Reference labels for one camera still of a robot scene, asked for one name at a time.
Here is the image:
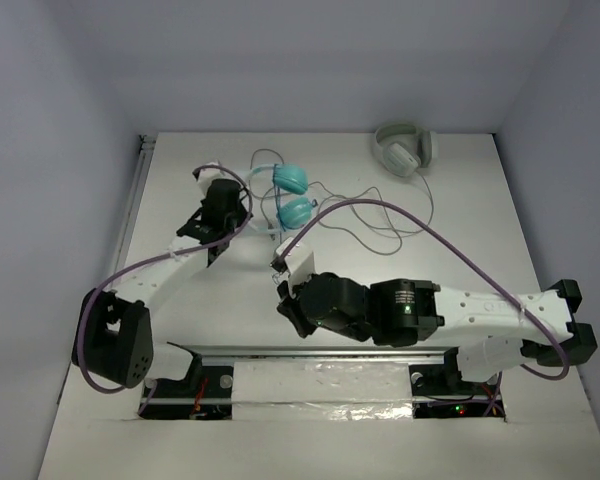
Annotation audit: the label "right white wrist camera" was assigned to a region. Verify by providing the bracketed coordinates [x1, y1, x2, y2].
[271, 238, 316, 287]

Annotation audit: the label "metal base rail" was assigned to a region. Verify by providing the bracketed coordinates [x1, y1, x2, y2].
[138, 350, 506, 421]

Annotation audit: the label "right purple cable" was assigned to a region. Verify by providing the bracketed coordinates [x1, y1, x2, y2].
[272, 198, 571, 416]

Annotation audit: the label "grey headphone cable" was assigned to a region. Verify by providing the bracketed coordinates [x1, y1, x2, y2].
[249, 148, 437, 256]

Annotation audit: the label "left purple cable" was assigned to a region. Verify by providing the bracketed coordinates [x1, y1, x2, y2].
[72, 167, 255, 416]

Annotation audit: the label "teal cat ear headphones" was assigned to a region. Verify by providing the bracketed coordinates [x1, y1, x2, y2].
[238, 163, 317, 235]

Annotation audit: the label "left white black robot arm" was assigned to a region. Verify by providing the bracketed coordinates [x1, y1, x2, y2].
[71, 178, 250, 394]

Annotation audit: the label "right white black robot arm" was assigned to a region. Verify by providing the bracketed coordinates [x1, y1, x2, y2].
[277, 272, 597, 393]

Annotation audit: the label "purple cable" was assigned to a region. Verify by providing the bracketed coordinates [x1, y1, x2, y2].
[272, 198, 571, 416]
[72, 167, 255, 416]

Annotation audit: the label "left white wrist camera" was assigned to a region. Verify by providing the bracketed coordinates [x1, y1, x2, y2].
[193, 161, 227, 197]

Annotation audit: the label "white grey headphones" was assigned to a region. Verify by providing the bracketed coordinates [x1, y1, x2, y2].
[371, 121, 439, 178]

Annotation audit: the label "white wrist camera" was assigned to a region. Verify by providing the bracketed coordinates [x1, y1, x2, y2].
[193, 161, 227, 197]
[271, 238, 316, 287]

